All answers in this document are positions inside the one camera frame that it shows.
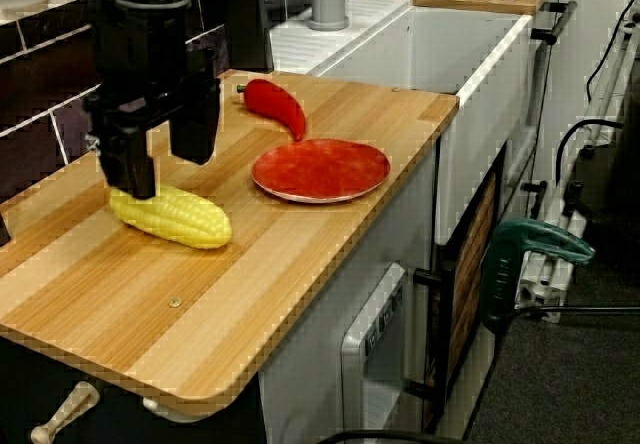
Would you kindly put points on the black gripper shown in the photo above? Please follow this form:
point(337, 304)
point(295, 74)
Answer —
point(140, 39)

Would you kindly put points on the yellow toy corn cob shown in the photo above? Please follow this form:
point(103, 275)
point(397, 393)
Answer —
point(185, 219)

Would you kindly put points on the red toy pepper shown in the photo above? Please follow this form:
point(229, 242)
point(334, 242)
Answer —
point(272, 101)

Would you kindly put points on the dark tile backsplash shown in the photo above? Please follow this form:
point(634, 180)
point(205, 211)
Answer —
point(40, 74)

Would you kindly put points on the red round plate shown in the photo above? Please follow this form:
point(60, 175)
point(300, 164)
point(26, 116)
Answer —
point(320, 171)

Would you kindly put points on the white toy kitchen cabinet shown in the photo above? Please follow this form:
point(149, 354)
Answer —
point(310, 389)

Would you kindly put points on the white toy sink unit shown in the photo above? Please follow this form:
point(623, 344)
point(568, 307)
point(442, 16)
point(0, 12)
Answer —
point(470, 164)

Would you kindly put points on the grey dispenser panel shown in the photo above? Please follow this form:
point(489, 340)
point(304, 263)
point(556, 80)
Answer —
point(385, 384)

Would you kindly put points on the wooden slat cabinet door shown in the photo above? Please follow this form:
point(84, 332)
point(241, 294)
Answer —
point(470, 274)

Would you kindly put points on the white toy oven cabinet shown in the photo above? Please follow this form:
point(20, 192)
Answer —
point(575, 89)

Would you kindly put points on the dark grey upright kitchen post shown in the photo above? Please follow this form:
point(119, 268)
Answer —
point(247, 24)

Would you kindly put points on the silver aluminium frame rail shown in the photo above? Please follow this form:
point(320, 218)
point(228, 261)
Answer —
point(545, 269)

